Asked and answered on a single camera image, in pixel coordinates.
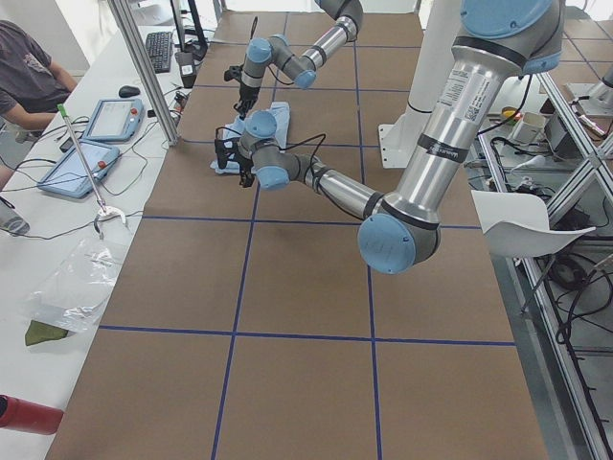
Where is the light blue button-up shirt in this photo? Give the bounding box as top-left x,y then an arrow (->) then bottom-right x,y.
210,102 -> 290,174

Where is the seated person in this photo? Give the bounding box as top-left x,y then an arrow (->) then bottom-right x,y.
0,19 -> 80,236

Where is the aluminium frame post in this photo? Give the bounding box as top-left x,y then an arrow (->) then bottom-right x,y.
108,0 -> 179,147

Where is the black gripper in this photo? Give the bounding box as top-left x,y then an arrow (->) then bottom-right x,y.
224,65 -> 260,120
213,126 -> 255,188

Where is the clear plastic bag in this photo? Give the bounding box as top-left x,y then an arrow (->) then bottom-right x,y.
22,238 -> 127,333

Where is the red bottle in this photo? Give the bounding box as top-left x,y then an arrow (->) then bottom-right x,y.
1,395 -> 64,435

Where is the white chair seat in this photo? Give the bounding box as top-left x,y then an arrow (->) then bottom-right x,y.
471,190 -> 596,259

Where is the black keyboard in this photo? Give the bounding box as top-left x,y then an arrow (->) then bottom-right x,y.
145,31 -> 173,73

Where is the olive green cloth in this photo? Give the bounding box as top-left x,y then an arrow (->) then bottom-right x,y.
24,320 -> 69,347

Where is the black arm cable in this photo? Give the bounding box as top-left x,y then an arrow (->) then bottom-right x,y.
213,125 -> 328,178

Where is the teach pendant near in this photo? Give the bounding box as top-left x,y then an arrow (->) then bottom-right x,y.
36,140 -> 120,198

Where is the teach pendant far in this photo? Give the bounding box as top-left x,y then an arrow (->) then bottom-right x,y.
82,98 -> 144,143

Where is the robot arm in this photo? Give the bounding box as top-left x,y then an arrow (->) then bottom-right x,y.
216,1 -> 565,274
224,0 -> 364,120

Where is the teach pendant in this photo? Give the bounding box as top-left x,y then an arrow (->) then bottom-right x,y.
82,98 -> 144,143
36,140 -> 120,198

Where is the black computer mouse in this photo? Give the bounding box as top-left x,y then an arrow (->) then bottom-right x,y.
118,85 -> 141,99

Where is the reach grabber tool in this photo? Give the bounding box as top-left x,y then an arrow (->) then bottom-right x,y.
57,103 -> 127,241

